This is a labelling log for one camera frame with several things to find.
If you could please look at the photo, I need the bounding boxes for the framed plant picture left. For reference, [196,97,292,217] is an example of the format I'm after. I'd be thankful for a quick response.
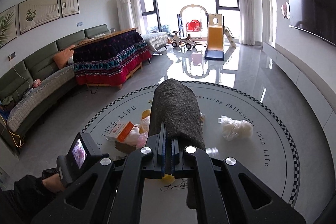
[0,6,17,48]

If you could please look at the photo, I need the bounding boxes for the green sectional sofa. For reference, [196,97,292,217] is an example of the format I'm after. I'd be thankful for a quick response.
[1,24,110,151]

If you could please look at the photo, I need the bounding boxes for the framed wall picture middle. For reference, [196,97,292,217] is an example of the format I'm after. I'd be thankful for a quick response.
[18,0,60,35]

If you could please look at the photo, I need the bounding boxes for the yellow blue toddler slide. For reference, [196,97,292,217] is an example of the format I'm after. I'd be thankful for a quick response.
[205,14,236,61]

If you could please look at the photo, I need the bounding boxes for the grey daybed mattress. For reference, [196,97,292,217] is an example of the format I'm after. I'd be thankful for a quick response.
[141,32,168,53]

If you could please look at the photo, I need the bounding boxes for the wall mounted black television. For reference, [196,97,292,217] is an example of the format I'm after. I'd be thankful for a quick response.
[289,0,335,46]

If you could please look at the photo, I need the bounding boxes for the white ride-on toy car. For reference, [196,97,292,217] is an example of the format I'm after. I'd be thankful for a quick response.
[171,31,197,50]

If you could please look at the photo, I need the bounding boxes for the red baby swing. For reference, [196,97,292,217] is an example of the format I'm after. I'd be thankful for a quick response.
[177,4,209,40]

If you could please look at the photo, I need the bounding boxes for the framed wall picture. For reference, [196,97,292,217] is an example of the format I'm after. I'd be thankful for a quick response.
[60,0,80,18]
[18,0,60,35]

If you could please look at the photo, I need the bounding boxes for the orange sofa cushion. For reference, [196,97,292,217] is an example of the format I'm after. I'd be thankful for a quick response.
[53,45,75,69]

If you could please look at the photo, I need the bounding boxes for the framed wall picture right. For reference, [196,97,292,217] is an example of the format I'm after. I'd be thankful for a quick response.
[60,0,80,18]

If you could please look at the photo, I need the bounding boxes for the thin black string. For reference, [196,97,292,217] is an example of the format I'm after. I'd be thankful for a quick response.
[159,178,189,192]

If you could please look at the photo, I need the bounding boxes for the orange white medicine box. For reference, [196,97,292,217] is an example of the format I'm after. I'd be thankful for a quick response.
[106,121,134,143]

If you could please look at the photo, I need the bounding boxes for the white tv cabinet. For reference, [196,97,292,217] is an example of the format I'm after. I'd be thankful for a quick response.
[262,43,335,162]

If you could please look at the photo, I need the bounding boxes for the table with patterned blanket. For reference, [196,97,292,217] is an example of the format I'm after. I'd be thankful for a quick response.
[73,28,151,88]

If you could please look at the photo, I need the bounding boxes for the dark grey towel cloth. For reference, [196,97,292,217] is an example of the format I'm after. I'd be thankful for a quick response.
[148,78,206,210]

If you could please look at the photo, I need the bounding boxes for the pink white plastic bags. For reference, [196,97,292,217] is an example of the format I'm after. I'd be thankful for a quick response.
[124,116,150,149]

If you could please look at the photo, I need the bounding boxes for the black sleeved left forearm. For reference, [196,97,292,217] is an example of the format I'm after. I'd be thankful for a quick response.
[1,174,61,223]

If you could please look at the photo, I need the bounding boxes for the person's left hand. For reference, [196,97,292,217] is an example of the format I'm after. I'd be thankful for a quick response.
[42,173,65,193]

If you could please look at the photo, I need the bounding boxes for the brown cardboard piece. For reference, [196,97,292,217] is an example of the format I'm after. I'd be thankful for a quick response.
[115,141,136,155]

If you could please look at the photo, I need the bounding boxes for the clear plastic bag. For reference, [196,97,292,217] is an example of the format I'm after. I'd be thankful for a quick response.
[218,115,253,141]

